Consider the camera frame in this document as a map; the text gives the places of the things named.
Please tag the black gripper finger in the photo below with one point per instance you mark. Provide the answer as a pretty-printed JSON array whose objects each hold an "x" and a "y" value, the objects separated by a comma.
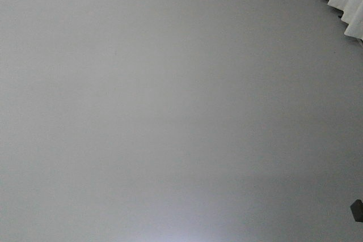
[{"x": 357, "y": 210}]

